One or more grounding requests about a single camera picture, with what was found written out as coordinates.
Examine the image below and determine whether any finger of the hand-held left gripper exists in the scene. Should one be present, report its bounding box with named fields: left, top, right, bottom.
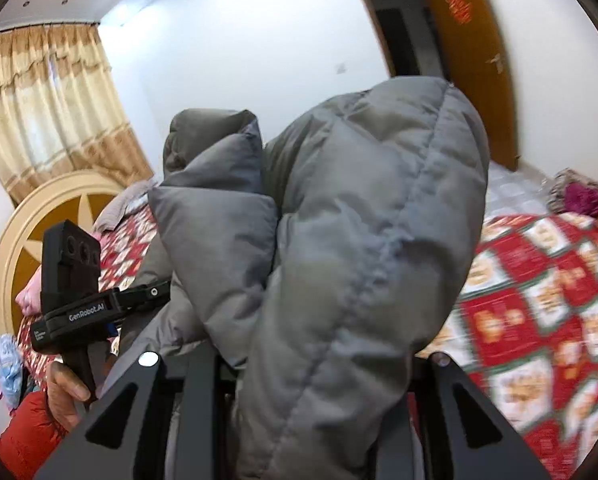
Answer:
left=110, top=280, right=172, bottom=313

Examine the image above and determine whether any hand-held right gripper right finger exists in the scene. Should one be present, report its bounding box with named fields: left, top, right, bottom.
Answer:
left=379, top=351, right=550, bottom=480

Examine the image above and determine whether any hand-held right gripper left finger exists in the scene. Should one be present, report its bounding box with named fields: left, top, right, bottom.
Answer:
left=34, top=345, right=232, bottom=480

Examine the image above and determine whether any grey puffer jacket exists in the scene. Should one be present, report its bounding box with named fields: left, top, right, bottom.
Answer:
left=116, top=76, right=490, bottom=480

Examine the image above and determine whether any pile of colourful clothes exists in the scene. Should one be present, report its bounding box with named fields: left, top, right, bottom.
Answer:
left=546, top=167, right=598, bottom=218

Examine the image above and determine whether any person's left hand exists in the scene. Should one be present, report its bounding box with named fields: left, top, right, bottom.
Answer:
left=46, top=355, right=117, bottom=431

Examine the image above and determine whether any cream round wooden headboard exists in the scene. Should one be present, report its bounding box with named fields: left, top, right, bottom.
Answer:
left=0, top=170, right=130, bottom=341

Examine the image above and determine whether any grey cloth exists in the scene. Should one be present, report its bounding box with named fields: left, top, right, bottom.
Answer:
left=94, top=180, right=155, bottom=233

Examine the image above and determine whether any blue and white cloth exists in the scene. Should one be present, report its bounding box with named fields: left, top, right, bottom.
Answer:
left=0, top=335, right=26, bottom=408

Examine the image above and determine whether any beige curtain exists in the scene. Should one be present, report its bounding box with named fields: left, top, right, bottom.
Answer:
left=0, top=22, right=155, bottom=206

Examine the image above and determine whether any red checkered printed blanket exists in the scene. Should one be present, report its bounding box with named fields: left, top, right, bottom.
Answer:
left=21, top=202, right=598, bottom=480

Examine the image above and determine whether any brown wooden door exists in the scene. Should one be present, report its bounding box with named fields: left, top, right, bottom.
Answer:
left=424, top=0, right=522, bottom=171

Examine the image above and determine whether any dark wooden door frame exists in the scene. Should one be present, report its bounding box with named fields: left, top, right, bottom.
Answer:
left=350, top=0, right=455, bottom=82

